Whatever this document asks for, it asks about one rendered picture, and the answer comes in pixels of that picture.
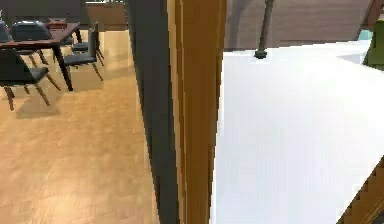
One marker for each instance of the dark brown dining table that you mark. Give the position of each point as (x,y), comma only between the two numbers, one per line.
(50,41)

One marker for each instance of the red flat dish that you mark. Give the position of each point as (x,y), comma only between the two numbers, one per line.
(56,24)

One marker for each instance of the dark floor lamp post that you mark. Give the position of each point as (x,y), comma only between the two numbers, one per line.
(264,30)

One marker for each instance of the green armchair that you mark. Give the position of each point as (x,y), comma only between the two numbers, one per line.
(376,46)

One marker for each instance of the brown wooden furniture edge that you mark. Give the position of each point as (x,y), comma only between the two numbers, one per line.
(366,200)

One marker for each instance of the brown wooden cabinet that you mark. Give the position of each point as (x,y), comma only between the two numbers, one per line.
(106,15)

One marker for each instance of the dark grey dining chair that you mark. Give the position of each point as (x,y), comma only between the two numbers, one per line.
(81,46)
(30,31)
(18,71)
(83,57)

